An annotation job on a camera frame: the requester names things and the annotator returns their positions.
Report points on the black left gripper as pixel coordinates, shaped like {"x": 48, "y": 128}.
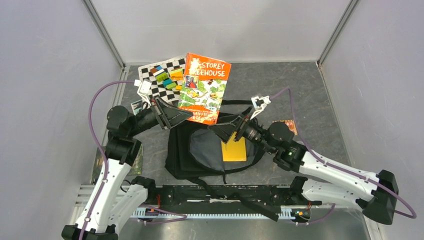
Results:
{"x": 170, "y": 110}

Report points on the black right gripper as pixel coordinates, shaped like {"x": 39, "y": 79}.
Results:
{"x": 225, "y": 131}

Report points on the yellow book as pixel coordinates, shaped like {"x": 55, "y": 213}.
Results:
{"x": 234, "y": 151}

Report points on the black student backpack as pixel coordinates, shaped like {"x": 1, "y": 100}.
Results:
{"x": 194, "y": 152}

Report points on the teal paperback book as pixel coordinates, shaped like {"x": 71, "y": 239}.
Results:
{"x": 137, "y": 106}

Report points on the orange treehouse story book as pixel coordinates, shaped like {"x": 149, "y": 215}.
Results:
{"x": 204, "y": 83}

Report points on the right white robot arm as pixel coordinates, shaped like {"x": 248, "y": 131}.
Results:
{"x": 325, "y": 180}

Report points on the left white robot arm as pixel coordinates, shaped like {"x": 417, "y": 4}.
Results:
{"x": 103, "y": 217}

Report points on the light green flat brick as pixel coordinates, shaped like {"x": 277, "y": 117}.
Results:
{"x": 171, "y": 86}

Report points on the teal toy brick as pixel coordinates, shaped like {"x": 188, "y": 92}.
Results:
{"x": 167, "y": 82}

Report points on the black and white chess mat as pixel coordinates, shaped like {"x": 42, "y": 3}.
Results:
{"x": 157, "y": 89}

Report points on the green toy brick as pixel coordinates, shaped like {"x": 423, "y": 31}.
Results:
{"x": 161, "y": 77}

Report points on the orange toy brick stack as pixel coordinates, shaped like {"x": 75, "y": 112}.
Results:
{"x": 177, "y": 74}

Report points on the dark green forest book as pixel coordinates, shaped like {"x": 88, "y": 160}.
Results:
{"x": 135, "y": 170}

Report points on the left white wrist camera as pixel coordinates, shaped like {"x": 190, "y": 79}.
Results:
{"x": 144, "y": 88}

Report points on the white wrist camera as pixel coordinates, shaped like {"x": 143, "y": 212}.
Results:
{"x": 144, "y": 88}
{"x": 259, "y": 104}

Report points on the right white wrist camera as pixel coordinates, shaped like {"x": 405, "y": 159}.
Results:
{"x": 259, "y": 104}

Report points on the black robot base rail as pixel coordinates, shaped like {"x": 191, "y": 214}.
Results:
{"x": 194, "y": 199}

